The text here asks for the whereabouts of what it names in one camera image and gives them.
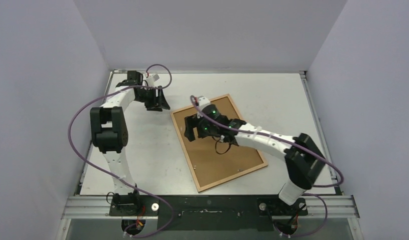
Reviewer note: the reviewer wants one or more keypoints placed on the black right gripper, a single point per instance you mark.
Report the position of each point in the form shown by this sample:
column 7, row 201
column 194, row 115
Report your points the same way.
column 192, row 125

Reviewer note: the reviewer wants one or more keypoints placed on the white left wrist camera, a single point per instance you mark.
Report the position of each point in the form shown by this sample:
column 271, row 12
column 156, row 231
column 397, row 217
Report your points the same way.
column 151, row 80

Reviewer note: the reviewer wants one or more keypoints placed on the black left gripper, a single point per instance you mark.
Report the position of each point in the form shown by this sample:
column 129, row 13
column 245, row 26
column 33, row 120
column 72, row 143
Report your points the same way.
column 158, row 103

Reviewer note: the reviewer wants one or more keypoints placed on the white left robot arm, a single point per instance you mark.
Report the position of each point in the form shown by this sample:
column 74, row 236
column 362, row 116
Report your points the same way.
column 109, row 133

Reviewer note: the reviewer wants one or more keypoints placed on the aluminium front rail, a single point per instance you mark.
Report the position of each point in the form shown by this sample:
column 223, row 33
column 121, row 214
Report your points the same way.
column 96, row 207

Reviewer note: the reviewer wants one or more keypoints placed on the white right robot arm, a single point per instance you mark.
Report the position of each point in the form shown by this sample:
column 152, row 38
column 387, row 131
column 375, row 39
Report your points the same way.
column 304, row 161

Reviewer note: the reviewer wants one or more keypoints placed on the brown backing board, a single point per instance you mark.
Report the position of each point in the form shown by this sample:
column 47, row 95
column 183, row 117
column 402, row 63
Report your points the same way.
column 210, row 161

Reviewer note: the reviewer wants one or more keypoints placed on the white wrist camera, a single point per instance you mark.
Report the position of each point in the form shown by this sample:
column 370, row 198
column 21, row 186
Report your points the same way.
column 202, row 102
column 151, row 80

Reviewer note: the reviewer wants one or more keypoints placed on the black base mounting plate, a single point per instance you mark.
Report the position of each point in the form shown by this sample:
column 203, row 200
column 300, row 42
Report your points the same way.
column 205, row 212

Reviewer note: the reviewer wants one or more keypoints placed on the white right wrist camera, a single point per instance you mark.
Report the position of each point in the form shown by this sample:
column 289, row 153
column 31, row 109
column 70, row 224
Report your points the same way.
column 202, row 102

